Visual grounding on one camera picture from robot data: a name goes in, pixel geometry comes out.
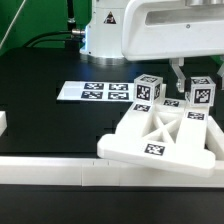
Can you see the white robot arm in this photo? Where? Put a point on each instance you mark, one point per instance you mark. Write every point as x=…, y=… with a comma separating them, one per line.
x=173, y=30

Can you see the white chair backrest frame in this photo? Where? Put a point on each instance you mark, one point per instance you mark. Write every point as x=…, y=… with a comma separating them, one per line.
x=169, y=136

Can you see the white fence wall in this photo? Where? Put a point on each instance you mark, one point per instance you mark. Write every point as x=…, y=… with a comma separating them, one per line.
x=96, y=172
x=218, y=135
x=3, y=122

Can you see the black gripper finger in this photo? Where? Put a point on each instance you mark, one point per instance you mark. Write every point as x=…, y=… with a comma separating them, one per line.
x=176, y=64
x=220, y=73

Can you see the white fence right wall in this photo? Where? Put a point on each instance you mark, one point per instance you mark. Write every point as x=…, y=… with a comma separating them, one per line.
x=218, y=135

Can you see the white fence front wall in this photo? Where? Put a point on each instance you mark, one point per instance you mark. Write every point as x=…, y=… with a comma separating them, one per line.
x=96, y=172

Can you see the white fence left wall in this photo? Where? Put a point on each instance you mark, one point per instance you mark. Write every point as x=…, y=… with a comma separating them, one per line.
x=3, y=122

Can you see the white marker base plate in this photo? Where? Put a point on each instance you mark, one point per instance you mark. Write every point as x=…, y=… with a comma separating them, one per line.
x=97, y=91

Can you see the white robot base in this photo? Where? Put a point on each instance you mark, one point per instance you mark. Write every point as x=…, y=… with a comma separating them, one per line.
x=103, y=33

